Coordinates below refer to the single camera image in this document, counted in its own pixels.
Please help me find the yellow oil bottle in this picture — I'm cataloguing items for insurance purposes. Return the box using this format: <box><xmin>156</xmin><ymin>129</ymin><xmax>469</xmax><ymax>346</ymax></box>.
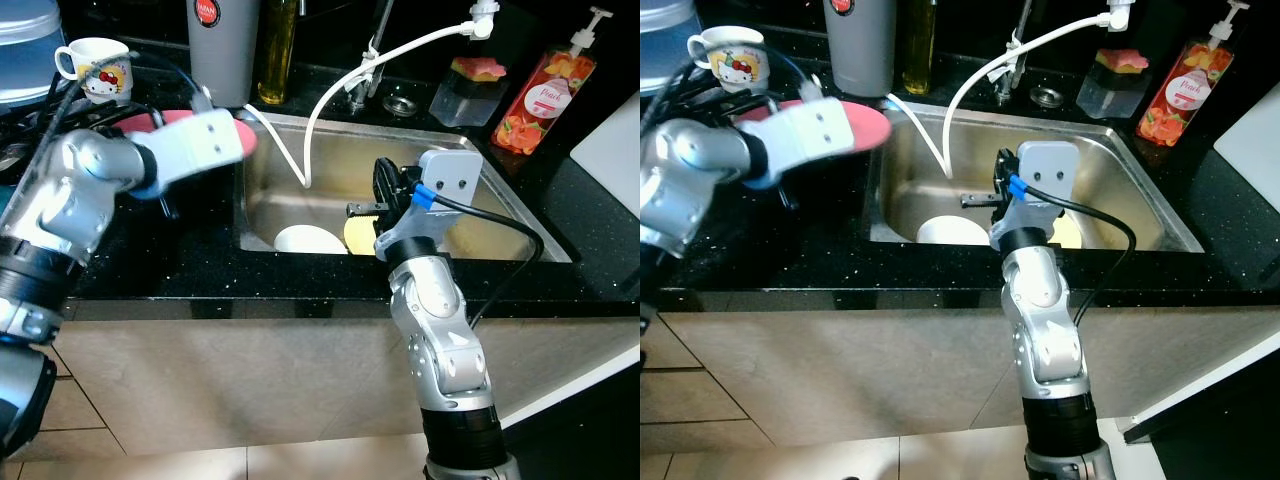
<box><xmin>900</xmin><ymin>0</ymin><xmax>938</xmax><ymax>96</ymax></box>
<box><xmin>258</xmin><ymin>0</ymin><xmax>299</xmax><ymax>106</ymax></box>

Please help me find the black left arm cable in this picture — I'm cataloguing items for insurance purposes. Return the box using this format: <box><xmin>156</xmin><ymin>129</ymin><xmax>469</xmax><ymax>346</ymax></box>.
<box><xmin>645</xmin><ymin>45</ymin><xmax>821</xmax><ymax>141</ymax></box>
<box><xmin>10</xmin><ymin>50</ymin><xmax>213</xmax><ymax>141</ymax></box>

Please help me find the yellow plate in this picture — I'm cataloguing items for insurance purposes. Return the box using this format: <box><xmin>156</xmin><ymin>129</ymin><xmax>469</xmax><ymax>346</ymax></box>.
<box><xmin>343</xmin><ymin>215</ymin><xmax>481</xmax><ymax>259</ymax></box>
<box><xmin>1045</xmin><ymin>213</ymin><xmax>1084</xmax><ymax>249</ymax></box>

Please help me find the white cartoon cat mug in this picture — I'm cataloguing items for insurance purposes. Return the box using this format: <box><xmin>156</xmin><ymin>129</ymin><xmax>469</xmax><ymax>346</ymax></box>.
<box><xmin>53</xmin><ymin>38</ymin><xmax>134</xmax><ymax>105</ymax></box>
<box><xmin>687</xmin><ymin>27</ymin><xmax>769</xmax><ymax>93</ymax></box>

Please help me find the white water hose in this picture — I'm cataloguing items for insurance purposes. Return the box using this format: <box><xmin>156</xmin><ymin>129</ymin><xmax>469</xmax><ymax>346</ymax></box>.
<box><xmin>243</xmin><ymin>22</ymin><xmax>498</xmax><ymax>189</ymax></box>
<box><xmin>885</xmin><ymin>10</ymin><xmax>1136</xmax><ymax>181</ymax></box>

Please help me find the stainless steel sink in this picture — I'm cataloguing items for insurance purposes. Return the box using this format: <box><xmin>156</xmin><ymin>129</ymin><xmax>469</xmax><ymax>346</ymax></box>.
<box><xmin>235</xmin><ymin>108</ymin><xmax>573</xmax><ymax>264</ymax></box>
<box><xmin>868</xmin><ymin>100</ymin><xmax>1204</xmax><ymax>253</ymax></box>

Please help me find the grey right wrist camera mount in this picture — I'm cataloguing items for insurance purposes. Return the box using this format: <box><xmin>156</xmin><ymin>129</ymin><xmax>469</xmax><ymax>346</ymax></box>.
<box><xmin>385</xmin><ymin>148</ymin><xmax>484</xmax><ymax>241</ymax></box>
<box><xmin>1000</xmin><ymin>140</ymin><xmax>1081</xmax><ymax>231</ymax></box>

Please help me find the chrome faucet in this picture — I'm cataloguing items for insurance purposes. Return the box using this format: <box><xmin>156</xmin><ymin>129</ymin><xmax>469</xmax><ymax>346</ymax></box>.
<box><xmin>345</xmin><ymin>0</ymin><xmax>396</xmax><ymax>116</ymax></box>
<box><xmin>990</xmin><ymin>0</ymin><xmax>1036</xmax><ymax>106</ymax></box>

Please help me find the pink plate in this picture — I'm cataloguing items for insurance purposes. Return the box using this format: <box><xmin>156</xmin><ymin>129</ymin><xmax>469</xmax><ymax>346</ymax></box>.
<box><xmin>738</xmin><ymin>98</ymin><xmax>893</xmax><ymax>151</ymax></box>
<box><xmin>118</xmin><ymin>108</ymin><xmax>257</xmax><ymax>156</ymax></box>

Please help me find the beige cabinet door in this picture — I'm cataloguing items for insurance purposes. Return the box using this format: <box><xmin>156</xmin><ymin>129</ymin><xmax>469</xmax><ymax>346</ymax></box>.
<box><xmin>965</xmin><ymin>315</ymin><xmax>1280</xmax><ymax>421</ymax></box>
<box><xmin>50</xmin><ymin>320</ymin><xmax>421</xmax><ymax>456</ymax></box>
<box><xmin>690</xmin><ymin>312</ymin><xmax>1031</xmax><ymax>448</ymax></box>
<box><xmin>320</xmin><ymin>318</ymin><xmax>641</xmax><ymax>441</ymax></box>

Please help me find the clear sponge holder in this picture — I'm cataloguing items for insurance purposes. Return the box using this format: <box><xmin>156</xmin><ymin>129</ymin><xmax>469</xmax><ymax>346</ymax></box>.
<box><xmin>1077</xmin><ymin>60</ymin><xmax>1151</xmax><ymax>119</ymax></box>
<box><xmin>430</xmin><ymin>70</ymin><xmax>506</xmax><ymax>128</ymax></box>

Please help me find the beige drawer front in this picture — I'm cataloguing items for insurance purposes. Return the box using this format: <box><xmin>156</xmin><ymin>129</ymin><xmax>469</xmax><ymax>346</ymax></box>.
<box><xmin>55</xmin><ymin>322</ymin><xmax>81</xmax><ymax>379</ymax></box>
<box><xmin>40</xmin><ymin>375</ymin><xmax>106</xmax><ymax>433</ymax></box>
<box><xmin>640</xmin><ymin>422</ymin><xmax>776</xmax><ymax>456</ymax></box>
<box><xmin>640</xmin><ymin>320</ymin><xmax>716</xmax><ymax>373</ymax></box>
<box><xmin>640</xmin><ymin>368</ymin><xmax>751</xmax><ymax>428</ymax></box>
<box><xmin>5</xmin><ymin>428</ymin><xmax>126</xmax><ymax>463</ymax></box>

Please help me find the white cutting board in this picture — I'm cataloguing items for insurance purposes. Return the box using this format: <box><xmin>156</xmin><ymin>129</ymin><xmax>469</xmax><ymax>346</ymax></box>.
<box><xmin>1213</xmin><ymin>85</ymin><xmax>1280</xmax><ymax>186</ymax></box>
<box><xmin>570</xmin><ymin>95</ymin><xmax>641</xmax><ymax>191</ymax></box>

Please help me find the grey water filter canister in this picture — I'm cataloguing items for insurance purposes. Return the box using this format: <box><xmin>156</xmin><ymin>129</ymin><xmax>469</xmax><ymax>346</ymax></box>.
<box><xmin>823</xmin><ymin>0</ymin><xmax>898</xmax><ymax>98</ymax></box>
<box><xmin>188</xmin><ymin>0</ymin><xmax>263</xmax><ymax>109</ymax></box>

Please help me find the peach soap pump bottle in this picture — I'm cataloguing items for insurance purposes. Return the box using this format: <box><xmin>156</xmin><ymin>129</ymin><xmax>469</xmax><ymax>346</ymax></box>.
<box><xmin>490</xmin><ymin>8</ymin><xmax>614</xmax><ymax>156</ymax></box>
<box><xmin>1135</xmin><ymin>0</ymin><xmax>1251</xmax><ymax>148</ymax></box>

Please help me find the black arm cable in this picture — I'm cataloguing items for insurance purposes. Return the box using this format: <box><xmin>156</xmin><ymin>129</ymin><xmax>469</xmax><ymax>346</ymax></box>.
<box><xmin>1010</xmin><ymin>178</ymin><xmax>1138</xmax><ymax>326</ymax></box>
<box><xmin>412</xmin><ymin>185</ymin><xmax>546</xmax><ymax>331</ymax></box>
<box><xmin>645</xmin><ymin>45</ymin><xmax>821</xmax><ymax>141</ymax></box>
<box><xmin>10</xmin><ymin>50</ymin><xmax>213</xmax><ymax>141</ymax></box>

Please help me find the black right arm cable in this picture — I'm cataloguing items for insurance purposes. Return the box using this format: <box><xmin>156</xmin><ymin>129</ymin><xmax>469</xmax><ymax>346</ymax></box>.
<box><xmin>1010</xmin><ymin>178</ymin><xmax>1138</xmax><ymax>326</ymax></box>
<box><xmin>412</xmin><ymin>185</ymin><xmax>546</xmax><ymax>331</ymax></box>

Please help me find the pink yellow sponge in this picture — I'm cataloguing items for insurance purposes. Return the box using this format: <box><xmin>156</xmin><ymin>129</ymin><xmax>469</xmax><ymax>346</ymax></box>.
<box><xmin>1095</xmin><ymin>48</ymin><xmax>1151</xmax><ymax>73</ymax></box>
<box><xmin>450</xmin><ymin>57</ymin><xmax>509</xmax><ymax>83</ymax></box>

